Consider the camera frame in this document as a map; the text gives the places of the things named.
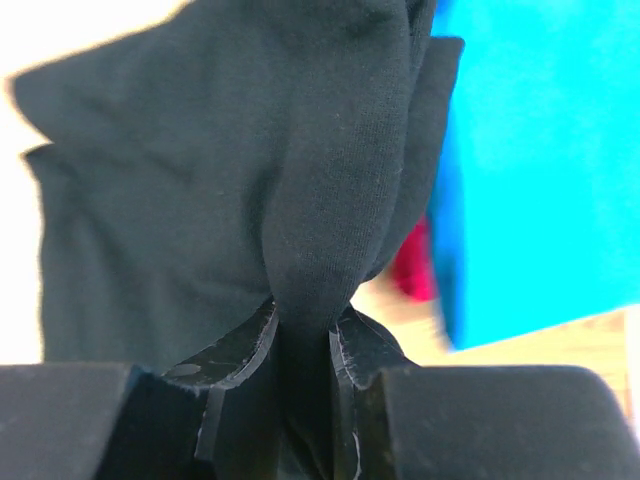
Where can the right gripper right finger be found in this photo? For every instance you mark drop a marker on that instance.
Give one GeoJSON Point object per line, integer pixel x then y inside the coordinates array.
{"type": "Point", "coordinates": [393, 419]}

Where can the folded blue t-shirt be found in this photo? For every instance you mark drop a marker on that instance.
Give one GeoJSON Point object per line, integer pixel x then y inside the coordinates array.
{"type": "Point", "coordinates": [535, 212]}

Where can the folded red t-shirt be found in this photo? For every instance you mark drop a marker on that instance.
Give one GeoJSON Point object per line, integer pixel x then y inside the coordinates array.
{"type": "Point", "coordinates": [412, 270]}

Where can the black t-shirt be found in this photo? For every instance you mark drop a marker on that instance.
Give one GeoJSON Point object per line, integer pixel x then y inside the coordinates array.
{"type": "Point", "coordinates": [239, 152]}

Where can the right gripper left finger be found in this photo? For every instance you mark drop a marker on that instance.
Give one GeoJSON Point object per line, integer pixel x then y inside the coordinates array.
{"type": "Point", "coordinates": [215, 415]}

